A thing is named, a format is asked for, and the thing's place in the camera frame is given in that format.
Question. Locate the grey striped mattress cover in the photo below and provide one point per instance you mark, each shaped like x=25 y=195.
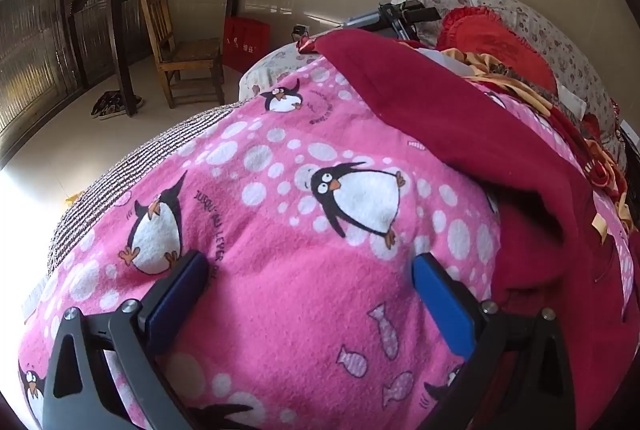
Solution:
x=110 y=180

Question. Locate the black wall charger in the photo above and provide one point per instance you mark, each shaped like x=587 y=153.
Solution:
x=300 y=32

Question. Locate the black tripod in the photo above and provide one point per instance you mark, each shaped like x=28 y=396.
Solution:
x=395 y=13

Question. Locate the red round frilled pillow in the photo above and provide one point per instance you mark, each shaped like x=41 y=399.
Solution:
x=500 y=45

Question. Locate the floral bed sheet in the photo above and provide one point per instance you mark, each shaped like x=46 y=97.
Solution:
x=265 y=70

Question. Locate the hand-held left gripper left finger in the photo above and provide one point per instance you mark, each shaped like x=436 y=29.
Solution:
x=175 y=302

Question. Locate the dark red fleece garment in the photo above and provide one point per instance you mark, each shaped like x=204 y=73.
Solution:
x=475 y=120

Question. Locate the pink penguin print blanket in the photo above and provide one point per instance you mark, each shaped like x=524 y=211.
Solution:
x=300 y=285

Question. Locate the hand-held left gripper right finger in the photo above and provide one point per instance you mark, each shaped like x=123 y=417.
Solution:
x=442 y=305

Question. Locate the red and gold blanket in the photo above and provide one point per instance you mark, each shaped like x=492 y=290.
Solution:
x=565 y=120

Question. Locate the red plastic crate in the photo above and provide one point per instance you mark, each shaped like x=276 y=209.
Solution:
x=245 y=40

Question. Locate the wooden chair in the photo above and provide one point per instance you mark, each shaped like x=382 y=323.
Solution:
x=192 y=50

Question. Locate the translucent white plastic bag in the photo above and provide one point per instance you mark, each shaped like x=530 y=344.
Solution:
x=445 y=60

